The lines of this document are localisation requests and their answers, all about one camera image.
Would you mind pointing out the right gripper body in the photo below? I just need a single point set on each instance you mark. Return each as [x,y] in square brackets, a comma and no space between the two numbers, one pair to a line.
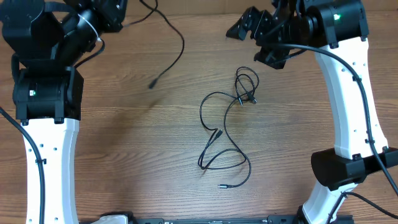
[278,32]

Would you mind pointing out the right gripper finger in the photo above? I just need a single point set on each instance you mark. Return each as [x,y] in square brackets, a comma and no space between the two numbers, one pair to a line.
[247,22]
[262,23]

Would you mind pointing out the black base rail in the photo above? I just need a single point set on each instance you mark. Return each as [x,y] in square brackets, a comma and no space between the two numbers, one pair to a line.
[128,217]

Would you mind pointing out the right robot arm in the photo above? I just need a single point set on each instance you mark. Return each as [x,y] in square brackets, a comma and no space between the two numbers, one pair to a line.
[337,33]

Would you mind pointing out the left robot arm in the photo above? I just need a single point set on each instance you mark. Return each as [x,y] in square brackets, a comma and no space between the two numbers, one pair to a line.
[50,40]

